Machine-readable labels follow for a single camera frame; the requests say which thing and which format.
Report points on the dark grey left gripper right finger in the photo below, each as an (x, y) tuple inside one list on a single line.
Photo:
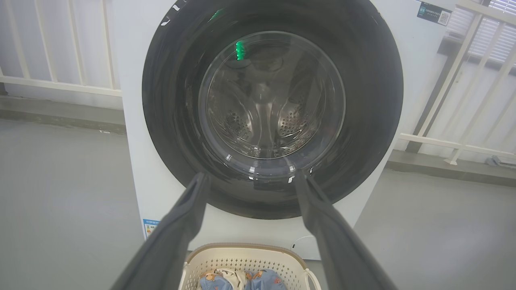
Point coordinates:
[(334, 241)]

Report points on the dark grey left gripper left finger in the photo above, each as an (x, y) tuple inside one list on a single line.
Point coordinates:
[(169, 241)]

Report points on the blue cartoon print garment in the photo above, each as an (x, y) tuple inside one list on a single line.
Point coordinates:
[(264, 282)]

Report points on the black round glass washer door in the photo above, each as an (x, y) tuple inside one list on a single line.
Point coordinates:
[(169, 100)]

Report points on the white front-load washing machine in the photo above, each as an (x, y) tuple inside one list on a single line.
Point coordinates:
[(250, 231)]

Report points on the cream perforated laundry basket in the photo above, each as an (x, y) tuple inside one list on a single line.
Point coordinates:
[(250, 259)]

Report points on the blue energy label sticker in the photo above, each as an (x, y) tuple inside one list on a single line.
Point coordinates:
[(150, 228)]

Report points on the round white filter cover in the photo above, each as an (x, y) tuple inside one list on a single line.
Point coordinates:
[(306, 246)]

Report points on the perforated steel washer drum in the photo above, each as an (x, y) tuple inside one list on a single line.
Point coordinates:
[(266, 117)]

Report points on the white railing with slanted bars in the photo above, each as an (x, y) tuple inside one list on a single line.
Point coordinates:
[(443, 142)]

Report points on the small grey floor device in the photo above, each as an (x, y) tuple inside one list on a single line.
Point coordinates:
[(500, 161)]

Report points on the white railing with vertical bars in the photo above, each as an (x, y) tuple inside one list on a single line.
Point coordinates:
[(60, 85)]

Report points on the black QR code sticker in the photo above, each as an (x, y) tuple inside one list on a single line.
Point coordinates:
[(433, 13)]

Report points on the white window blinds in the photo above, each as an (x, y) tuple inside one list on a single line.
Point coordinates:
[(492, 36)]

